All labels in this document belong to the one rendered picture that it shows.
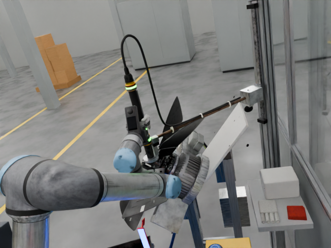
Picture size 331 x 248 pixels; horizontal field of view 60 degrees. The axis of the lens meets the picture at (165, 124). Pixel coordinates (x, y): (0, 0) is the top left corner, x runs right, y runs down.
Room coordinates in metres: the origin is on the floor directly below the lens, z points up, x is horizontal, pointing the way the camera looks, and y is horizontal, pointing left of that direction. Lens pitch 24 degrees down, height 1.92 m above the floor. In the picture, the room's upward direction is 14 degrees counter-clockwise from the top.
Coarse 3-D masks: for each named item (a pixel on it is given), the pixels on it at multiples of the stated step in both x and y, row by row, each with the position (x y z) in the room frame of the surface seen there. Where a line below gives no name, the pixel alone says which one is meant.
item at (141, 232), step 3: (138, 231) 0.80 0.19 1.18; (141, 231) 0.79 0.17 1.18; (141, 234) 0.79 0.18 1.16; (144, 234) 0.79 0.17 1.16; (141, 237) 0.79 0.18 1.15; (144, 237) 0.79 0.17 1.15; (141, 240) 0.80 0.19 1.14; (144, 240) 0.79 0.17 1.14; (144, 243) 0.79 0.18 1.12; (147, 243) 0.79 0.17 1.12; (144, 246) 0.79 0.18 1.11; (147, 246) 0.79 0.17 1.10
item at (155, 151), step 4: (152, 136) 1.16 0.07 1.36; (156, 136) 1.15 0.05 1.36; (152, 140) 1.14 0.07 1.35; (156, 140) 1.14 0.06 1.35; (152, 144) 1.14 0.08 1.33; (156, 144) 1.13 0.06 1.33; (152, 148) 1.15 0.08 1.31; (156, 148) 1.14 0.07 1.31; (156, 152) 1.13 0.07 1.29; (144, 156) 1.15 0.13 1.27; (156, 156) 1.13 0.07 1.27; (144, 160) 1.12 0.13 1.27; (148, 160) 1.11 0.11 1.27; (152, 160) 1.10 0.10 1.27
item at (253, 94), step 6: (258, 84) 1.40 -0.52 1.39; (246, 90) 1.37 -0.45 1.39; (252, 90) 1.35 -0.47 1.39; (258, 90) 1.35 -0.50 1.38; (240, 96) 1.39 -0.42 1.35; (246, 96) 1.35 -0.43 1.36; (252, 96) 1.33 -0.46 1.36; (258, 96) 1.35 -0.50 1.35; (246, 102) 1.35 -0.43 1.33; (252, 102) 1.33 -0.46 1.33
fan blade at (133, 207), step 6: (144, 198) 0.96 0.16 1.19; (150, 198) 0.94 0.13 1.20; (156, 198) 0.93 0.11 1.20; (162, 198) 0.91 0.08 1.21; (132, 204) 0.97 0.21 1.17; (138, 204) 0.94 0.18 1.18; (144, 204) 0.92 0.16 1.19; (150, 204) 0.91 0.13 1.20; (156, 204) 0.89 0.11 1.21; (126, 210) 0.96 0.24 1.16; (132, 210) 0.93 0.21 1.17; (138, 210) 0.91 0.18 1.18; (144, 210) 0.89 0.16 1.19; (126, 216) 0.92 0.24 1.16
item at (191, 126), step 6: (198, 120) 1.10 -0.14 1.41; (186, 126) 1.05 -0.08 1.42; (192, 126) 1.11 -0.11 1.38; (180, 132) 1.08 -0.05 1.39; (186, 132) 1.13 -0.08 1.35; (168, 138) 1.01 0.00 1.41; (174, 138) 1.11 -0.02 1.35; (180, 138) 1.15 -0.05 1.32; (162, 144) 1.09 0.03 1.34; (168, 144) 1.15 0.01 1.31; (174, 144) 1.17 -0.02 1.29
